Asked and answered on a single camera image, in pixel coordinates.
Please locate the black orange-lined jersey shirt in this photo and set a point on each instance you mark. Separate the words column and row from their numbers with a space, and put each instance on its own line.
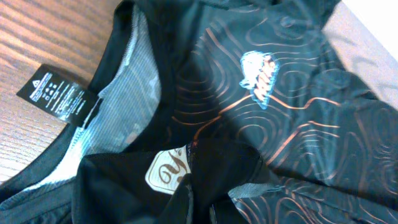
column 211, row 112

